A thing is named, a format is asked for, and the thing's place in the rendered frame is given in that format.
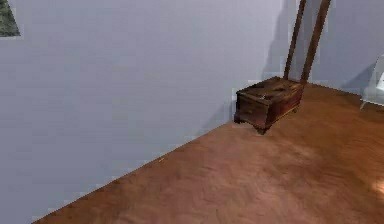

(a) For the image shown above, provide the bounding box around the dark brown wooden chest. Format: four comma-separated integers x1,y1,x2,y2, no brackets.
233,76,305,136

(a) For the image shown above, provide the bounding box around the white chair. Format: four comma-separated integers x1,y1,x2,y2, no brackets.
359,54,384,111

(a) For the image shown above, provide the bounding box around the dark green framed picture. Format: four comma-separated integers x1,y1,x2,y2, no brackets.
0,0,21,38

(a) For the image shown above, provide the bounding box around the brown wooden post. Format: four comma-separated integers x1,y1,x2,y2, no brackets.
300,0,332,84
283,0,308,81

